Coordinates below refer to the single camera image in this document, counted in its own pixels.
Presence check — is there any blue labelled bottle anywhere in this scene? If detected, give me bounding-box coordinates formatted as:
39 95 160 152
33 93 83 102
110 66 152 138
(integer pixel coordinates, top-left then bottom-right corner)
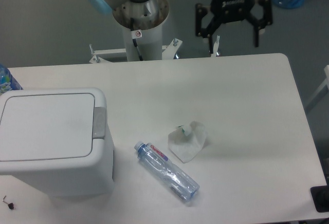
0 64 23 95

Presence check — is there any white push-lid trash can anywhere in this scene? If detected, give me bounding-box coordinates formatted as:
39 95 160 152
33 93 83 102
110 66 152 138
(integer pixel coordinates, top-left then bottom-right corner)
1 87 114 197

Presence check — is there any crumpled white paper tissue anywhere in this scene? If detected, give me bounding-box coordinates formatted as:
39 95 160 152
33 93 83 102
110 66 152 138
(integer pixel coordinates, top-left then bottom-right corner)
168 121 208 163

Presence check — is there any clear empty plastic bottle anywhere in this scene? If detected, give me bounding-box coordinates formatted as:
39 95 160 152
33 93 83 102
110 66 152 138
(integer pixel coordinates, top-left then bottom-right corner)
134 141 200 202

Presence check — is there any white frame at right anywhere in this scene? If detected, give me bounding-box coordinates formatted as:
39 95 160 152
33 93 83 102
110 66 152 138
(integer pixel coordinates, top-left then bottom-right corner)
304 65 328 113

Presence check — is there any black cable on pedestal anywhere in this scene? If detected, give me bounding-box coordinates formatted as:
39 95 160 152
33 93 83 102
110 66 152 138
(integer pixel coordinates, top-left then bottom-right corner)
130 17 144 62

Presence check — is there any black clamp at table edge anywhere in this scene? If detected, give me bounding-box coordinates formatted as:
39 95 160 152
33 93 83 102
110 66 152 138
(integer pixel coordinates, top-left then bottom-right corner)
310 185 328 213

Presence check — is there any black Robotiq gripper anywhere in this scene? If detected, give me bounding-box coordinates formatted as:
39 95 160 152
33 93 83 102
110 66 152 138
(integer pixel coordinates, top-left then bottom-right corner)
194 0 272 54

